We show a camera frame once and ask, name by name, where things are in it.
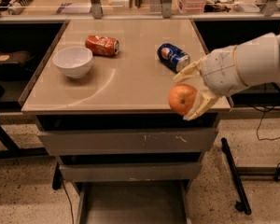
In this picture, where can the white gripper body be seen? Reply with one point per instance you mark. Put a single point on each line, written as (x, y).
(221, 72)

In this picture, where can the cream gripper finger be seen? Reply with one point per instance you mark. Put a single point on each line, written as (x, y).
(190, 71)
(204, 100)

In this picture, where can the orange fruit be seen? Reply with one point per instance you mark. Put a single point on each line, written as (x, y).
(181, 98)

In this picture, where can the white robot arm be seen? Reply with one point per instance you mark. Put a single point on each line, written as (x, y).
(242, 54)

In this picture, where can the top grey drawer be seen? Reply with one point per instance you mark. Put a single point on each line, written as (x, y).
(130, 141)

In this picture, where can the middle grey drawer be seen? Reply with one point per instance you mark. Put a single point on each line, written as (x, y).
(130, 172)

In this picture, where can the grey drawer cabinet with counter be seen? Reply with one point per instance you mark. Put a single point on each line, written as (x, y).
(128, 91)

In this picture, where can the open bottom grey drawer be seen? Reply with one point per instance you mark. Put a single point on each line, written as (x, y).
(138, 202)

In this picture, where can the blue Pepsi can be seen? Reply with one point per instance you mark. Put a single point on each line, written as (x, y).
(173, 57)

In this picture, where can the crushed red soda can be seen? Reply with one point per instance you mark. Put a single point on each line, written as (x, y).
(102, 45)

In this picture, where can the black floor stand bar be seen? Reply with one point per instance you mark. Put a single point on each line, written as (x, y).
(242, 205)

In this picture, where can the white bowl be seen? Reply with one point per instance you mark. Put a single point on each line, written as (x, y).
(73, 62)

